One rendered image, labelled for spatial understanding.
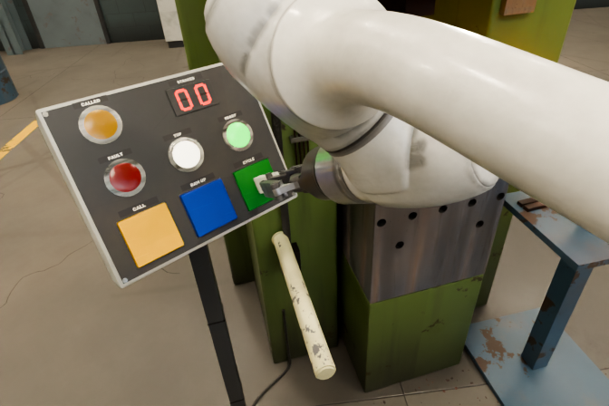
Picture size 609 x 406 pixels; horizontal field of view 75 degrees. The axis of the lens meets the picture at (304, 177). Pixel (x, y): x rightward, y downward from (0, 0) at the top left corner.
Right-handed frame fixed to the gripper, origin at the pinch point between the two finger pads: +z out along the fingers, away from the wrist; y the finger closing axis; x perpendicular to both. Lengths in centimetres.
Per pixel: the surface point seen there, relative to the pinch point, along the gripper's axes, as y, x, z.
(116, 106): -16.9, 20.1, 3.8
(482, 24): 74, 14, -3
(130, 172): -19.0, 10.0, 3.4
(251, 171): -0.5, 2.7, 3.5
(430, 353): 51, -83, 37
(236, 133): -0.4, 10.0, 3.4
